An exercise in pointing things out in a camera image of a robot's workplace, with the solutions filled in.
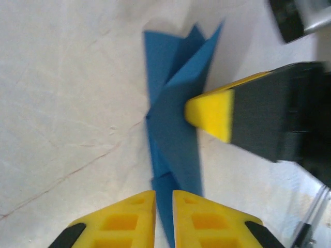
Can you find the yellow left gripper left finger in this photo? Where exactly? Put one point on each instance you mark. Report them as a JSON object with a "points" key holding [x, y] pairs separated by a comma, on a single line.
{"points": [[144, 222]]}

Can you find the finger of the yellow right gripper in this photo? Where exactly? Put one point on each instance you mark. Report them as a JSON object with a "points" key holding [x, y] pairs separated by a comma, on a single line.
{"points": [[240, 82], [245, 118]]}

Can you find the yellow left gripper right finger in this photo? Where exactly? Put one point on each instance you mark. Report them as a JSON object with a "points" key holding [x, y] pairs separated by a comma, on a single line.
{"points": [[181, 222]]}

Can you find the blue cloth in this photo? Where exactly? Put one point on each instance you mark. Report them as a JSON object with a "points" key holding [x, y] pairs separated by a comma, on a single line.
{"points": [[173, 124]]}

